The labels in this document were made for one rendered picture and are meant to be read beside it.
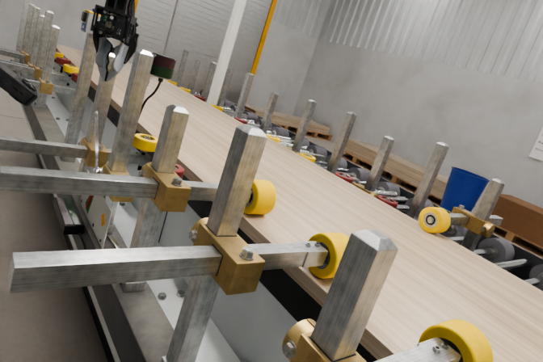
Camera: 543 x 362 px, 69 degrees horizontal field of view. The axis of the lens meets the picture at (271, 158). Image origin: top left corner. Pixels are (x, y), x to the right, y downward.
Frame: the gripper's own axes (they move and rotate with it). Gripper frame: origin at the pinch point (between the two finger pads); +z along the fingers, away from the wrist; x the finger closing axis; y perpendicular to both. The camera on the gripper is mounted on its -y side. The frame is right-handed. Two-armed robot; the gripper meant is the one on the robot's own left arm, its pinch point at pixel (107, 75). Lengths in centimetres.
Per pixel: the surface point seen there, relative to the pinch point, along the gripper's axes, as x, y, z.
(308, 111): 76, -103, 2
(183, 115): 18.4, 17.6, 0.9
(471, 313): 81, 35, 20
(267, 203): 40.9, 12.8, 15.6
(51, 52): -52, -115, 12
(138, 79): 5.9, -4.1, -0.6
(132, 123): 7.0, -4.6, 10.1
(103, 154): -0.8, -20.6, 24.9
